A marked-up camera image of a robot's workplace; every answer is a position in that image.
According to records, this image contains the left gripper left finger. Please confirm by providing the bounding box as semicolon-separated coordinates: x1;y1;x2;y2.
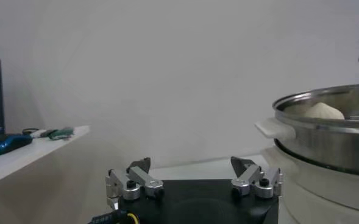
105;156;165;201

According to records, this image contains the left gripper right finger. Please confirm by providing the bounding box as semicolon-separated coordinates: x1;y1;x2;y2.
230;156;283;200

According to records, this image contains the white steamed baozi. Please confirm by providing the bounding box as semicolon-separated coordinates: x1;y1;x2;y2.
304;102;346;120

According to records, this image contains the stainless steel steamer basket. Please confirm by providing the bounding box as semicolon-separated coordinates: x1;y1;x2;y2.
254;83;359;178

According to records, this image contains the white electric cooker base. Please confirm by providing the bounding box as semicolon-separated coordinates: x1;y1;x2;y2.
260;145;359;224

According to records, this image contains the green card holder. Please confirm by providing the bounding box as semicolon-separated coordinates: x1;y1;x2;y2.
48;127;75;141

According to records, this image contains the small black device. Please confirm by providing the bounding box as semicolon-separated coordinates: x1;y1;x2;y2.
40;128;58;138

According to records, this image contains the white side table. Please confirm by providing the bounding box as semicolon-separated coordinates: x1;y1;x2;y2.
0;125;91;188

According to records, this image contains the blue computer mouse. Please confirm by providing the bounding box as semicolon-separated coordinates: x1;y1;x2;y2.
0;134;34;158

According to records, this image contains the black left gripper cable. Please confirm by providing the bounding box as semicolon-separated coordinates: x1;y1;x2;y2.
87;209;140;224

